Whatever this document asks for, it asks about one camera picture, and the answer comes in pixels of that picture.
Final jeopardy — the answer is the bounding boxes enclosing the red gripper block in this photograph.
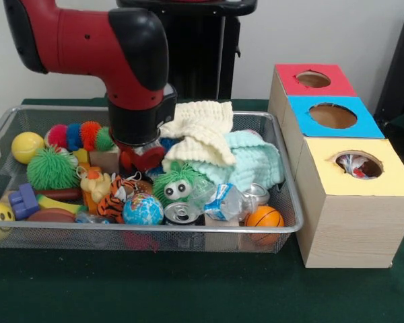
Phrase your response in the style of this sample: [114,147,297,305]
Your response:
[117,140,168,173]

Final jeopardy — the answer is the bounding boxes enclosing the cream yellow cloth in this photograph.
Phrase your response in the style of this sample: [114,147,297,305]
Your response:
[159,100,238,169]

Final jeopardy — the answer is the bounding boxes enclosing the multicolour fuzzy caterpillar toy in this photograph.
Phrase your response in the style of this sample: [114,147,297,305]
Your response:
[46,121,116,152]

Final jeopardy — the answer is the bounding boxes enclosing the mint green cloth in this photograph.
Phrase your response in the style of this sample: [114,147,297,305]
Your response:
[202,130,285,194]

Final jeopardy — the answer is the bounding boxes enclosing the colourful polka dot cloth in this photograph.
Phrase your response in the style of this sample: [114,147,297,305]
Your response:
[337,155,382,179]

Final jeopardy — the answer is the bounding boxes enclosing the clear mesh bin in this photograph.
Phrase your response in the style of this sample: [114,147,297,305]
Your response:
[0,104,307,255]

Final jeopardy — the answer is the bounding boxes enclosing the wooden box with three holes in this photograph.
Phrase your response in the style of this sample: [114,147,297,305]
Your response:
[266,64,404,269]

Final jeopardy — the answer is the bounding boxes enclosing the green fuzzy toy with eyes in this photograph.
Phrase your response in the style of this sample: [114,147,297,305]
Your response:
[152,163,207,208]

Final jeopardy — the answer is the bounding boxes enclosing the tiger plush toy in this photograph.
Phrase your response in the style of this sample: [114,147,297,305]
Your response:
[97,176,143,224]

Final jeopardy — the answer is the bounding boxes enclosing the globe print ball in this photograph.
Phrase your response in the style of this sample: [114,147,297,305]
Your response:
[123,194,165,226]

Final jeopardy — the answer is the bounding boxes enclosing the silver can with open top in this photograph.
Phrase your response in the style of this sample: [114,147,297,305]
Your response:
[164,202,203,226]

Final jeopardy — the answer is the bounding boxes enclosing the crushed clear plastic bottle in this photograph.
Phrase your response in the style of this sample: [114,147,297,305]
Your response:
[201,183,247,222]

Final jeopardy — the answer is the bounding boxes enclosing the green spiky ball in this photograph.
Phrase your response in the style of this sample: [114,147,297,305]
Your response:
[27,147,80,190]

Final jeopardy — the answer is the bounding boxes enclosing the plain yellow ball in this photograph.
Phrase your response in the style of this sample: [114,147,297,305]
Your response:
[11,131,46,164]

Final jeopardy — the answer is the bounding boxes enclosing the small orange basketball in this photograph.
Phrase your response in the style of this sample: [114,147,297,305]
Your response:
[246,205,285,229]

